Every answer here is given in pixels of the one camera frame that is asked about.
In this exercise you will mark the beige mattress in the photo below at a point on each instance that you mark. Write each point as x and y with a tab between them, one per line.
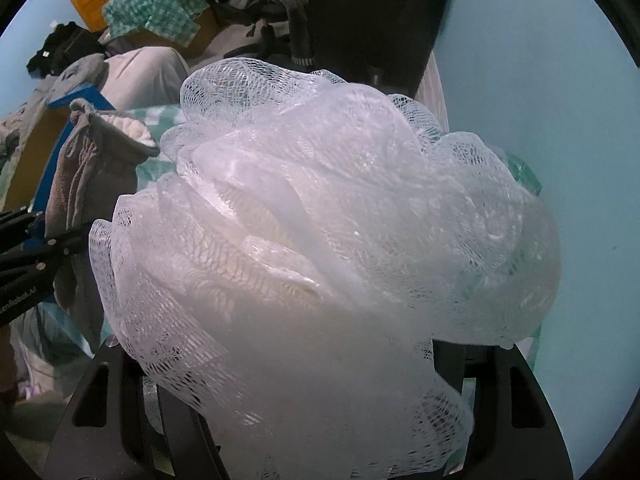
432	95

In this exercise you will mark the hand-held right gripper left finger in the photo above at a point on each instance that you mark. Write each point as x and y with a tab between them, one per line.
182	435

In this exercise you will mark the grey duvet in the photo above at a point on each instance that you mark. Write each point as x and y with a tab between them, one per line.
75	72

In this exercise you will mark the grey sheeted bed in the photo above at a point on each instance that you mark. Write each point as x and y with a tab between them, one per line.
145	75

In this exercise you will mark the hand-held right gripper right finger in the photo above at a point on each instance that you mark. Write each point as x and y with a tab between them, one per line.
447	360

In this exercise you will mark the green checkered cloth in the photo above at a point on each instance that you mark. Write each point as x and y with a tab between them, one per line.
150	170
160	5

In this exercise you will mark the taupe fleece-lined sock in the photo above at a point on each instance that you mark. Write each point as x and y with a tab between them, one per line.
90	175

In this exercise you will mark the dark grey jacket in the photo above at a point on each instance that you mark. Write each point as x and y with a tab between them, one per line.
280	5

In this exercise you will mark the brown cardboard box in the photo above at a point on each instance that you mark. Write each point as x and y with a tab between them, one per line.
200	30

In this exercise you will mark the black wardrobe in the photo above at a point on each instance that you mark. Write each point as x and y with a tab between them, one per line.
375	10

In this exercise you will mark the blue cardboard box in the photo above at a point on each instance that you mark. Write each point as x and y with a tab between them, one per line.
30	160

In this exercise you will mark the white mesh bath sponge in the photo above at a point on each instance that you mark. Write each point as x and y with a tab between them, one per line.
325	235

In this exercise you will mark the black bag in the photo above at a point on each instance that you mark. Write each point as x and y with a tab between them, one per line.
65	45

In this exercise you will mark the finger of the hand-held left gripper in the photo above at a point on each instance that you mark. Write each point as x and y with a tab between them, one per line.
55	247
15	219

